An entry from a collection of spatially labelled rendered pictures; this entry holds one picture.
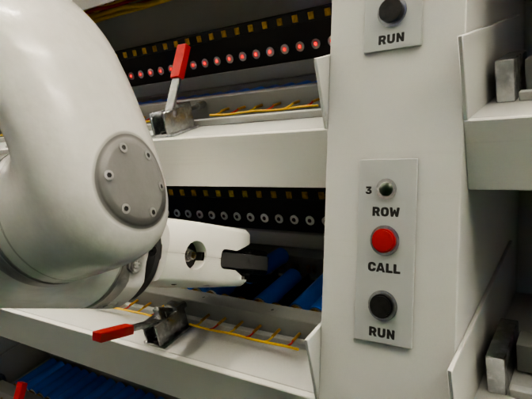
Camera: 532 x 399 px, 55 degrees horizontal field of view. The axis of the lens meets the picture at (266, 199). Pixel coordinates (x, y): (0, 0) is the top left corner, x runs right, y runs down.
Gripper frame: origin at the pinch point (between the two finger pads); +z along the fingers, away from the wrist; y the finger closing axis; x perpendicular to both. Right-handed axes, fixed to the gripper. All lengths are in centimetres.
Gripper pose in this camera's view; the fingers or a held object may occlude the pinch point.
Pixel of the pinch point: (241, 265)
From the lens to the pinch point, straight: 50.6
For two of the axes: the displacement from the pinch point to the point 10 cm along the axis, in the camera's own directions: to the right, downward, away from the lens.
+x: -0.7, 9.8, -1.7
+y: -8.4, 0.4, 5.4
